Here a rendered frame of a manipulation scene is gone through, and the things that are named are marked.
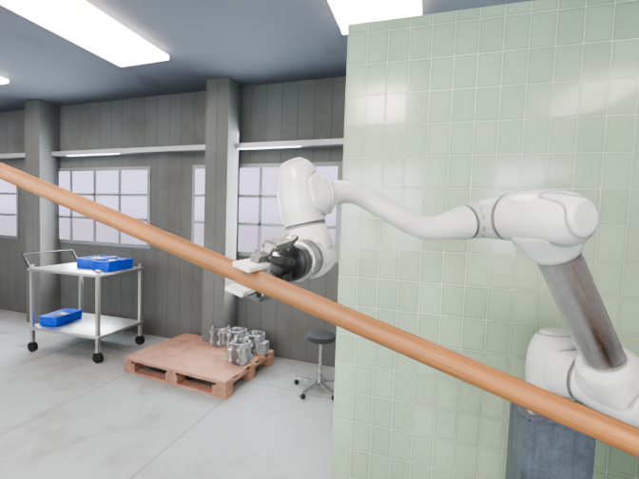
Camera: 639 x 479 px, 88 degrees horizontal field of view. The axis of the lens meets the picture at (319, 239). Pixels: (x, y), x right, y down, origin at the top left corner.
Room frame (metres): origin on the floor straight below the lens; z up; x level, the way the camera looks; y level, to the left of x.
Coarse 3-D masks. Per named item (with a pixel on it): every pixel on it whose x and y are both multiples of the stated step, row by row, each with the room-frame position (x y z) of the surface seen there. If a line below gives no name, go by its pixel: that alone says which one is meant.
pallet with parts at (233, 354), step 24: (192, 336) 4.03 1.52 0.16; (216, 336) 3.72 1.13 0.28; (240, 336) 3.66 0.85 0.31; (264, 336) 3.63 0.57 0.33; (144, 360) 3.31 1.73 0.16; (168, 360) 3.33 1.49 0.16; (192, 360) 3.35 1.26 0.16; (216, 360) 3.37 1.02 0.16; (240, 360) 3.25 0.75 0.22; (264, 360) 3.64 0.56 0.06; (192, 384) 3.12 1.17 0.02; (216, 384) 2.95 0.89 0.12
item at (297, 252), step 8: (296, 248) 0.64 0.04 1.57; (304, 248) 0.69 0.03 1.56; (288, 256) 0.62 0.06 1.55; (296, 256) 0.66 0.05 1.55; (304, 256) 0.66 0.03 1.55; (272, 264) 0.68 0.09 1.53; (280, 264) 0.61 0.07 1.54; (296, 264) 0.66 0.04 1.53; (304, 264) 0.66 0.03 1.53; (280, 272) 0.61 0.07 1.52; (296, 272) 0.66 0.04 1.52; (304, 272) 0.66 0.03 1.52; (288, 280) 0.67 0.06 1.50
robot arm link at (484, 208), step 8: (480, 200) 0.98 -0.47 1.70; (488, 200) 0.94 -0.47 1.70; (496, 200) 0.91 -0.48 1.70; (480, 208) 0.94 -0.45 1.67; (488, 208) 0.92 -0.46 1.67; (480, 216) 0.92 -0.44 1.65; (488, 216) 0.91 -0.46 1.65; (480, 224) 0.92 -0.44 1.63; (488, 224) 0.92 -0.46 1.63; (480, 232) 0.94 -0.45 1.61; (488, 232) 0.93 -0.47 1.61; (496, 232) 0.90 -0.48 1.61
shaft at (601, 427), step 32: (32, 192) 0.62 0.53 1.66; (64, 192) 0.60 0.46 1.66; (128, 224) 0.55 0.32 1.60; (192, 256) 0.52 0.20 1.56; (224, 256) 0.52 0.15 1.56; (256, 288) 0.49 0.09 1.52; (288, 288) 0.47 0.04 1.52; (352, 320) 0.44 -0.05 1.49; (416, 352) 0.42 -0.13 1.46; (448, 352) 0.42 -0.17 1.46; (480, 384) 0.40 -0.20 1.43; (512, 384) 0.39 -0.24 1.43; (576, 416) 0.37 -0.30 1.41; (608, 416) 0.37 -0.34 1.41
